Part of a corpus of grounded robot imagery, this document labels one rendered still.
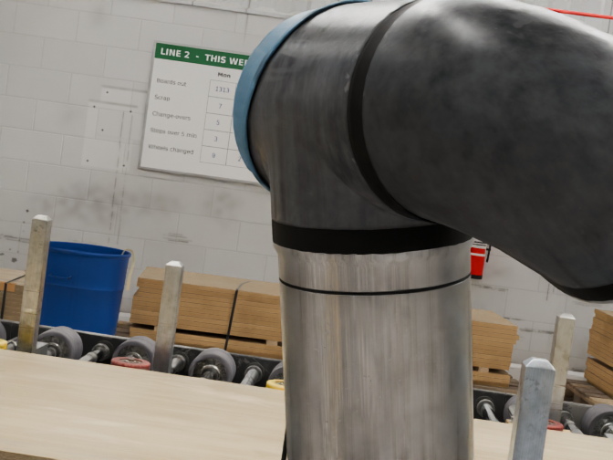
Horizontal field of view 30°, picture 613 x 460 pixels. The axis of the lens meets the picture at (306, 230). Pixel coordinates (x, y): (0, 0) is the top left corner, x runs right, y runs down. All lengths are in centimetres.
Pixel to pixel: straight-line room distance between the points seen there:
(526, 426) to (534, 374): 6
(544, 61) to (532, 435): 89
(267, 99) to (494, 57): 16
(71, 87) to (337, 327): 793
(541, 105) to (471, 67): 4
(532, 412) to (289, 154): 81
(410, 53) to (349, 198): 10
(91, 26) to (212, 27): 87
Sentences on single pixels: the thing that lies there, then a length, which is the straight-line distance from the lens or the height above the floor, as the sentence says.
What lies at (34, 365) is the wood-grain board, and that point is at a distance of 226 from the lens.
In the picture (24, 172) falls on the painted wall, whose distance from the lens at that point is 856.
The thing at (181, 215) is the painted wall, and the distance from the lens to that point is 841.
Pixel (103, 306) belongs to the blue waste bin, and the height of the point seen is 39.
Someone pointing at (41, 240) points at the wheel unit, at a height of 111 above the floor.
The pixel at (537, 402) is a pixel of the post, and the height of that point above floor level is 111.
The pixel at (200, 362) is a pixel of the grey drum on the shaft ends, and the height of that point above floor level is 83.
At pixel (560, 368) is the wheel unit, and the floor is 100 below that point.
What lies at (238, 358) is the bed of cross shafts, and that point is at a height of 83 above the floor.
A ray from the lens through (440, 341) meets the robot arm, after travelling 63.
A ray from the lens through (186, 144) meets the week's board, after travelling 838.
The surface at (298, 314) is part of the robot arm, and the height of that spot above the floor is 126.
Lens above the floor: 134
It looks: 3 degrees down
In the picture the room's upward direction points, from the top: 8 degrees clockwise
